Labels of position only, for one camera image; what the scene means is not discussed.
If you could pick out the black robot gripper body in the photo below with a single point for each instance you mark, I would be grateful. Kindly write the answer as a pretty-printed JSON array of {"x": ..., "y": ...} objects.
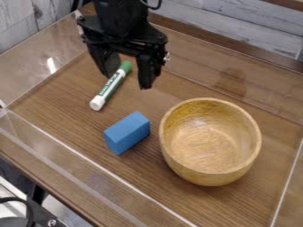
[{"x": 121, "y": 23}]

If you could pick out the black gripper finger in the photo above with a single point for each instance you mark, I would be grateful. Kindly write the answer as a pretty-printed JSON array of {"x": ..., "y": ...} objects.
[
  {"x": 150, "y": 69},
  {"x": 106, "y": 58}
]

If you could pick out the blue foam block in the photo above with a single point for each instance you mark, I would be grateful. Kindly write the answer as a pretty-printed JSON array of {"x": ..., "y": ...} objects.
[{"x": 128, "y": 132}]

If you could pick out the light wooden bowl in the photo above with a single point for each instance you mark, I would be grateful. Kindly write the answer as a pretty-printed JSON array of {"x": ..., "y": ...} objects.
[{"x": 210, "y": 141}]

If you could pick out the green and white marker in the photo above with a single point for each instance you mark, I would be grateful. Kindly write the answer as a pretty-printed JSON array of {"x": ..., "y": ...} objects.
[{"x": 101, "y": 99}]

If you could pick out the black metal table leg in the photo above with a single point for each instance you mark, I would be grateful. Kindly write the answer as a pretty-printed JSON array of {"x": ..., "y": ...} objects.
[{"x": 40, "y": 195}]

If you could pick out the clear acrylic corner bracket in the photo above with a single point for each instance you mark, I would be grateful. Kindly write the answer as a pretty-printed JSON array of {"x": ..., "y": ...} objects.
[{"x": 80, "y": 20}]

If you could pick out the clear acrylic wall panels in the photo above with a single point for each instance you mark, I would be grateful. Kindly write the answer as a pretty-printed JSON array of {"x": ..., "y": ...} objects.
[{"x": 53, "y": 134}]

